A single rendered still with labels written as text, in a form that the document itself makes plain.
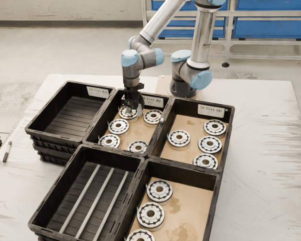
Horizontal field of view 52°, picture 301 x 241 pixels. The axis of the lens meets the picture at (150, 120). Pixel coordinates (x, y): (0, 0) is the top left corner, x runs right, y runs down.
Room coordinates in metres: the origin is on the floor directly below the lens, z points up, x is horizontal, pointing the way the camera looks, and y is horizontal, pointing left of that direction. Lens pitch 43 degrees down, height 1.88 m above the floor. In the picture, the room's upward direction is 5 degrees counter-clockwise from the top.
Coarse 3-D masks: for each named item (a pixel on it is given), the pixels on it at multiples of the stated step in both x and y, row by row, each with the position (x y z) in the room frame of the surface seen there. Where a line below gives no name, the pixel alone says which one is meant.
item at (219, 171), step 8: (208, 104) 1.10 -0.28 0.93; (216, 104) 1.09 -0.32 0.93; (224, 104) 1.08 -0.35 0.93; (168, 112) 1.06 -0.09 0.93; (232, 112) 1.02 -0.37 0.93; (232, 120) 0.97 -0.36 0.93; (160, 128) 0.96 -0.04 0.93; (152, 144) 0.87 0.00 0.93; (224, 144) 0.83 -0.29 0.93; (152, 152) 0.83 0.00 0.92; (224, 152) 0.79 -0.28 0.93; (160, 160) 0.78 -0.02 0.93; (168, 160) 0.78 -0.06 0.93; (224, 160) 0.75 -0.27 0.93; (200, 168) 0.73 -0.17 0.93; (208, 168) 0.72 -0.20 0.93
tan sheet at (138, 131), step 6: (120, 108) 1.24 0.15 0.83; (138, 120) 1.13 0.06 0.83; (132, 126) 1.10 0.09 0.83; (138, 126) 1.09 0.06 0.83; (144, 126) 1.09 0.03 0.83; (108, 132) 1.07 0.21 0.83; (132, 132) 1.05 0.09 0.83; (138, 132) 1.05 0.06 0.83; (144, 132) 1.05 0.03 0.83; (150, 132) 1.04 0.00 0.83; (120, 138) 1.02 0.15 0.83; (126, 138) 1.02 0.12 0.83; (132, 138) 1.01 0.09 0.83; (138, 138) 1.01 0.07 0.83; (144, 138) 1.01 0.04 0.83; (150, 138) 1.00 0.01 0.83; (126, 144) 0.98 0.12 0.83
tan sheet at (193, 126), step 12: (180, 120) 1.10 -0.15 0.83; (192, 120) 1.10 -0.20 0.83; (204, 120) 1.09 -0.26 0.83; (192, 132) 1.02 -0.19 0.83; (168, 144) 0.95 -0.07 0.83; (192, 144) 0.94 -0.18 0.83; (168, 156) 0.88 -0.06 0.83; (180, 156) 0.88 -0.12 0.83; (192, 156) 0.87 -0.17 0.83; (216, 156) 0.86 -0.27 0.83
